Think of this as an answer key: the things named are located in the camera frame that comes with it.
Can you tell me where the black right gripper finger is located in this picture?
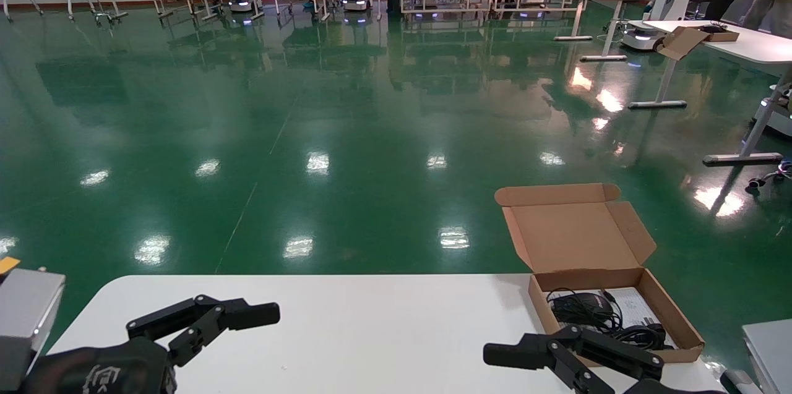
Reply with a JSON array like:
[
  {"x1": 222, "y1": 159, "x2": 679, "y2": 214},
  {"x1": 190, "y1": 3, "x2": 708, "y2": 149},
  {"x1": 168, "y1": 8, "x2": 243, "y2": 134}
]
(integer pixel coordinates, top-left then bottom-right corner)
[
  {"x1": 483, "y1": 343, "x2": 613, "y2": 394},
  {"x1": 483, "y1": 324, "x2": 664, "y2": 380}
]

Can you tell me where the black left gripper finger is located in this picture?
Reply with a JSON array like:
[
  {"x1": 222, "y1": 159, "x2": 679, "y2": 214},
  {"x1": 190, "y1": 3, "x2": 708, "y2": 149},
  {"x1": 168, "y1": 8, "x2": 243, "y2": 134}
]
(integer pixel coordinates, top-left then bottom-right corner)
[
  {"x1": 126, "y1": 295, "x2": 281, "y2": 340},
  {"x1": 167, "y1": 312, "x2": 281, "y2": 367}
]

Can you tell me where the black covered right gripper body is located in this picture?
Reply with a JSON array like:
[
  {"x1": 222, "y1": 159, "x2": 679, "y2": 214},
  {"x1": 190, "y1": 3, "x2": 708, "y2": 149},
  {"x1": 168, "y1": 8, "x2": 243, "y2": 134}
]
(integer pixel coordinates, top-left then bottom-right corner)
[{"x1": 622, "y1": 379, "x2": 728, "y2": 394}]

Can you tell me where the black covered left gripper body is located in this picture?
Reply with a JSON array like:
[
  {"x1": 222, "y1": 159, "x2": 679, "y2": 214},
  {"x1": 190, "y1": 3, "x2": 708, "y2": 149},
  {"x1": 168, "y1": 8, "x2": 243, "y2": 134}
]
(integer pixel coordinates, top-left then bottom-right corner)
[{"x1": 25, "y1": 337, "x2": 178, "y2": 394}]

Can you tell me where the brown cardboard storage box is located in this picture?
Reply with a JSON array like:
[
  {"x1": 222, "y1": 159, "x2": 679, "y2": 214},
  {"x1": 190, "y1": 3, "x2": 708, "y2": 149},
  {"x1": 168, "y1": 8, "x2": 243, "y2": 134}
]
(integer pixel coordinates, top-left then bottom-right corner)
[{"x1": 494, "y1": 182, "x2": 706, "y2": 365}]

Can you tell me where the open flat cardboard box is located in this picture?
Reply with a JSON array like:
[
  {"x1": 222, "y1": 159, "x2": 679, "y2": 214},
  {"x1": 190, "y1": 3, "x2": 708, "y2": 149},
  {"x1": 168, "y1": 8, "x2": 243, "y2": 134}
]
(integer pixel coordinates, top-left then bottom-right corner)
[{"x1": 657, "y1": 24, "x2": 741, "y2": 61}]

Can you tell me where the white printed paper manual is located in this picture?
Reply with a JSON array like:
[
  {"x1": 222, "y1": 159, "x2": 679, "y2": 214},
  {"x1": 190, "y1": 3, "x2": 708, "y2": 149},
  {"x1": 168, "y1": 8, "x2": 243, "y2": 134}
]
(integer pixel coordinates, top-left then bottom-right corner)
[{"x1": 548, "y1": 286, "x2": 679, "y2": 350}]

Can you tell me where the small white grey device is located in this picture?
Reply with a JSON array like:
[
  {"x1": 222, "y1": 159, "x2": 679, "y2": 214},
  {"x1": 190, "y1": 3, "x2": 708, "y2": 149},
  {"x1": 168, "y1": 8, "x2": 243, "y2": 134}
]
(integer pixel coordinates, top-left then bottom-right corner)
[{"x1": 720, "y1": 368, "x2": 763, "y2": 394}]

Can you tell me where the office chair wheel base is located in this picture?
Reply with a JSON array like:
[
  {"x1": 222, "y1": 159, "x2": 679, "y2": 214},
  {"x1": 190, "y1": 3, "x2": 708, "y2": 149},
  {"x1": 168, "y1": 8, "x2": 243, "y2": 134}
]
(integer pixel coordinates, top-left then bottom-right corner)
[{"x1": 746, "y1": 161, "x2": 792, "y2": 194}]

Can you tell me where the black coiled cable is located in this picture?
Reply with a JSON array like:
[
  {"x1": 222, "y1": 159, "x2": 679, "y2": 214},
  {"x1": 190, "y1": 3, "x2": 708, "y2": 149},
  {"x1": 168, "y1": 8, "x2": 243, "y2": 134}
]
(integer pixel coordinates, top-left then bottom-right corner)
[{"x1": 609, "y1": 322, "x2": 670, "y2": 351}]

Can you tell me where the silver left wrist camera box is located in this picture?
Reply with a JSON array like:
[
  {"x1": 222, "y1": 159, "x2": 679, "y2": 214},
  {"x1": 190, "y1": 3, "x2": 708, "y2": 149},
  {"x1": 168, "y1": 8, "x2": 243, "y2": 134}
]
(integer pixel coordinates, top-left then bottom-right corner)
[{"x1": 0, "y1": 268, "x2": 66, "y2": 376}]

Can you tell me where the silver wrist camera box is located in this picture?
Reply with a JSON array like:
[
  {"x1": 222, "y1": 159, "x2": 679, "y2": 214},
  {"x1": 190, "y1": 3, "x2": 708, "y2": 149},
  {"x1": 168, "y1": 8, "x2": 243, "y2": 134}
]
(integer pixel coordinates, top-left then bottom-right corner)
[
  {"x1": 741, "y1": 320, "x2": 792, "y2": 394},
  {"x1": 0, "y1": 268, "x2": 66, "y2": 376}
]

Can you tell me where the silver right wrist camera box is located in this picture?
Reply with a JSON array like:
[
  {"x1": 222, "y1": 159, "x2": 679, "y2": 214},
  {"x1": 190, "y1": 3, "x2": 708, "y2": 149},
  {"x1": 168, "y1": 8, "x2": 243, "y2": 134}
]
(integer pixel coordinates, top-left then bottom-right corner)
[{"x1": 741, "y1": 320, "x2": 792, "y2": 394}]

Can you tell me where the metal stand frame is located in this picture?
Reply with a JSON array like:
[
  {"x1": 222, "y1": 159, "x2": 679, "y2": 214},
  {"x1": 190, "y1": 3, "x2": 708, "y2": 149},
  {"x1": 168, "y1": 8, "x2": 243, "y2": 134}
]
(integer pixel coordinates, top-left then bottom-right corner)
[{"x1": 627, "y1": 19, "x2": 792, "y2": 167}]

